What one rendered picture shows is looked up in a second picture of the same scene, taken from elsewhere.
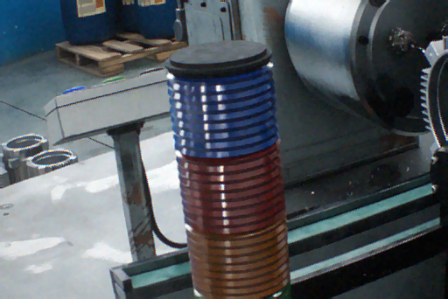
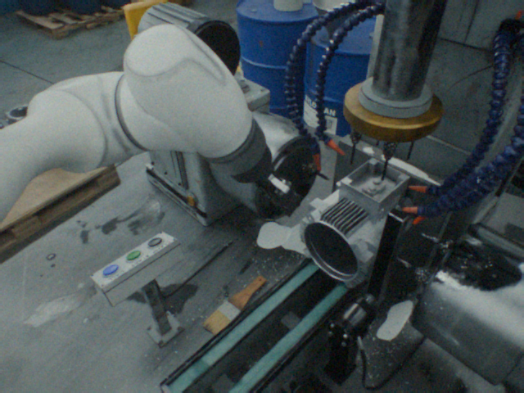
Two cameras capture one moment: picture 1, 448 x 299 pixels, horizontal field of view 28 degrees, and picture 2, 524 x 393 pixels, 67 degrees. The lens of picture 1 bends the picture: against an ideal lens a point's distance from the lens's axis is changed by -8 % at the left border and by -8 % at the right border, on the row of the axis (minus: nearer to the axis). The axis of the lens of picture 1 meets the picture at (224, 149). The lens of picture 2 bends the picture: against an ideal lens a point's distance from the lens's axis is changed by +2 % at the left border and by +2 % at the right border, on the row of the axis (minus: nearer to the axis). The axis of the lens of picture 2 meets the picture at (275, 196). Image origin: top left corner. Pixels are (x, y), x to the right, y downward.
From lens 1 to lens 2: 61 cm
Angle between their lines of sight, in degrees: 30
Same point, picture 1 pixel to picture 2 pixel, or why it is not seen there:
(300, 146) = (217, 205)
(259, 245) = not seen: outside the picture
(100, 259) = (128, 301)
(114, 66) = (61, 33)
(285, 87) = (210, 184)
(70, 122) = (115, 297)
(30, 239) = (78, 291)
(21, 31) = not seen: outside the picture
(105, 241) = not seen: hidden behind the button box
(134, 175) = (153, 295)
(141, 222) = (159, 310)
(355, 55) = (259, 199)
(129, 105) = (148, 273)
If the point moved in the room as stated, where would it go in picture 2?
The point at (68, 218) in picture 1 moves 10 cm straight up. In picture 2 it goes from (98, 263) to (87, 239)
